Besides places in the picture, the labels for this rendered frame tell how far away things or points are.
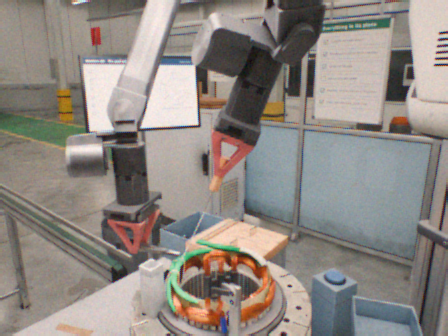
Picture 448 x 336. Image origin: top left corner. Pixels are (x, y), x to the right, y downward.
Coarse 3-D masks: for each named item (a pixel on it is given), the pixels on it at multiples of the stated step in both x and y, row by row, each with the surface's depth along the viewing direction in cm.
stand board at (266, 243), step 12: (216, 228) 96; (228, 228) 96; (240, 228) 96; (192, 240) 89; (216, 240) 89; (228, 240) 89; (240, 240) 89; (252, 240) 89; (264, 240) 89; (276, 240) 89; (264, 252) 83; (276, 252) 87
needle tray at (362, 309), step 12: (360, 300) 66; (372, 300) 66; (360, 312) 67; (372, 312) 66; (384, 312) 66; (396, 312) 65; (408, 312) 64; (360, 324) 65; (372, 324) 65; (384, 324) 65; (396, 324) 65; (408, 324) 65
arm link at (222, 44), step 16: (224, 16) 44; (208, 32) 43; (224, 32) 42; (240, 32) 43; (256, 32) 45; (288, 32) 42; (304, 32) 41; (208, 48) 43; (224, 48) 44; (240, 48) 45; (272, 48) 44; (288, 48) 42; (304, 48) 43; (208, 64) 44; (224, 64) 45; (240, 64) 45; (288, 64) 45
